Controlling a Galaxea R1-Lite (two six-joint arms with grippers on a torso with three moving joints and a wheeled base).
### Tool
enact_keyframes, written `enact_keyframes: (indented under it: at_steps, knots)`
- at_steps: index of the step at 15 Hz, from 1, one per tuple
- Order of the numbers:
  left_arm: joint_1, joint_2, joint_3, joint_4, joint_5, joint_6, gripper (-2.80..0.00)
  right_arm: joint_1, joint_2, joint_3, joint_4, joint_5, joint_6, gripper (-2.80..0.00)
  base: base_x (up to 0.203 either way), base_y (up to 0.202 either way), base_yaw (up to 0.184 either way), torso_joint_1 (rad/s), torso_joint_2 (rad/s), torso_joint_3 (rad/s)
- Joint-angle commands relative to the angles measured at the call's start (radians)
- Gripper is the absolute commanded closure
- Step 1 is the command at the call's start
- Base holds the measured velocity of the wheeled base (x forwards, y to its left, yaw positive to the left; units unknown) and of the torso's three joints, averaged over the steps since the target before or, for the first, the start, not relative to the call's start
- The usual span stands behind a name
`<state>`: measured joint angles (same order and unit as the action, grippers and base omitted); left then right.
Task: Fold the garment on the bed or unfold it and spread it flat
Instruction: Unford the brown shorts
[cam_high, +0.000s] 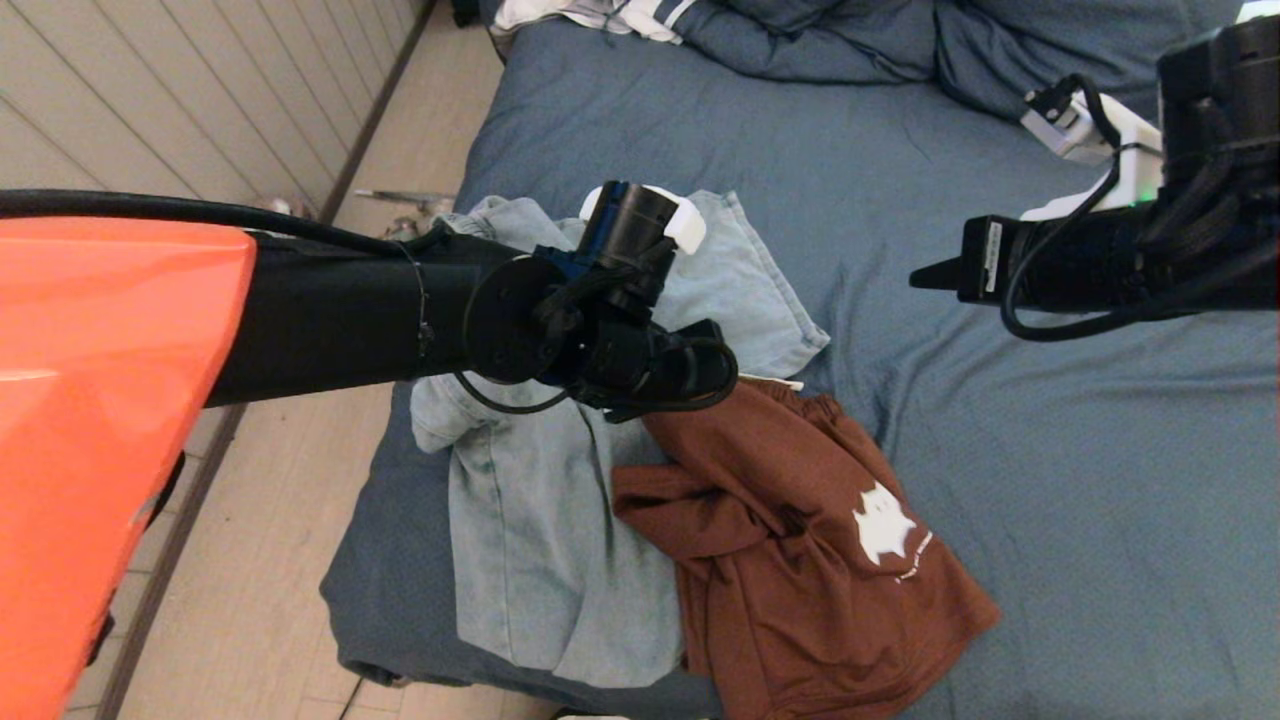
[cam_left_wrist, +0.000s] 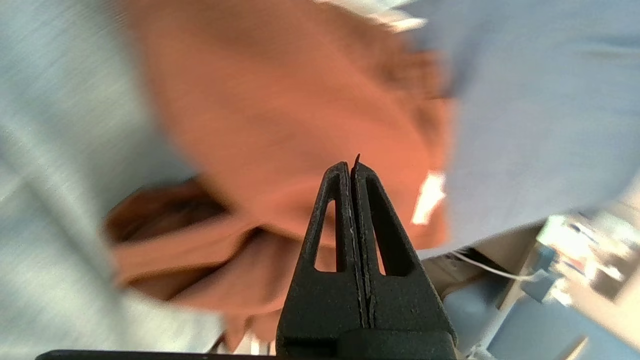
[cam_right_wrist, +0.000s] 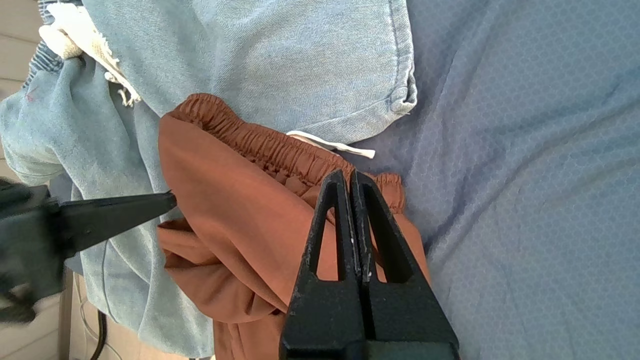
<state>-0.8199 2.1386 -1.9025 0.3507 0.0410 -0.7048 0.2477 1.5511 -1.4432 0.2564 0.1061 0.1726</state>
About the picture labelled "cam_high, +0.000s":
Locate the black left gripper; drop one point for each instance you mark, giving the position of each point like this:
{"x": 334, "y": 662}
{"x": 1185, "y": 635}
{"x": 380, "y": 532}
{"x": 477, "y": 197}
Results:
{"x": 650, "y": 365}

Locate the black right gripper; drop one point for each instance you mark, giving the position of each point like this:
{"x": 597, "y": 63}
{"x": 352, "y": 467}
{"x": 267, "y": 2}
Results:
{"x": 1060, "y": 265}

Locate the light blue denim shorts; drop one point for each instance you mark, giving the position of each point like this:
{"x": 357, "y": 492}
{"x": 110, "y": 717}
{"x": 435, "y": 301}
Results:
{"x": 540, "y": 540}

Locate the rust brown shorts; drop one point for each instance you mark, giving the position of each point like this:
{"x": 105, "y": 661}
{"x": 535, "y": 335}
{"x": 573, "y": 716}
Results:
{"x": 780, "y": 600}

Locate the crumpled blue duvet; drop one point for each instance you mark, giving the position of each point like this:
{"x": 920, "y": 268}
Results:
{"x": 820, "y": 40}

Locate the blue bed cover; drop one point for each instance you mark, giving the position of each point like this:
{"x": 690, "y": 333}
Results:
{"x": 1100, "y": 500}

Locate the multicoloured rag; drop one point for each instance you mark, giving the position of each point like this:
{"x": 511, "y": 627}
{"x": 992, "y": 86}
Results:
{"x": 402, "y": 228}

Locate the thin silver metal rod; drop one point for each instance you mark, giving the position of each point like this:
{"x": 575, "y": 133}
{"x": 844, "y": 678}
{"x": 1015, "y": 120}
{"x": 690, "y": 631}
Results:
{"x": 400, "y": 197}

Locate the white striped garment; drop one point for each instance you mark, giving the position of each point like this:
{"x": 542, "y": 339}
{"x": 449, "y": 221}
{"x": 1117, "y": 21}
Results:
{"x": 640, "y": 15}

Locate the clear plastic bin bag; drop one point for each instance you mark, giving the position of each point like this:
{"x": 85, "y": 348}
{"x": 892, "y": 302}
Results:
{"x": 285, "y": 206}

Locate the small black object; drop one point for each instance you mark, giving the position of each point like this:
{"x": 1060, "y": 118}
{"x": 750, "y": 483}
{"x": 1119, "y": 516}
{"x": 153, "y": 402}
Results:
{"x": 465, "y": 10}

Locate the white pillow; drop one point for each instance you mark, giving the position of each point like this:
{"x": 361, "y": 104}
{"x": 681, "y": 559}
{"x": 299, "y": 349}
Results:
{"x": 1260, "y": 8}

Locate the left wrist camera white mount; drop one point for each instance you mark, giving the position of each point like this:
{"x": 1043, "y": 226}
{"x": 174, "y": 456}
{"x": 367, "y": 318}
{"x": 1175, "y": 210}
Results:
{"x": 690, "y": 232}

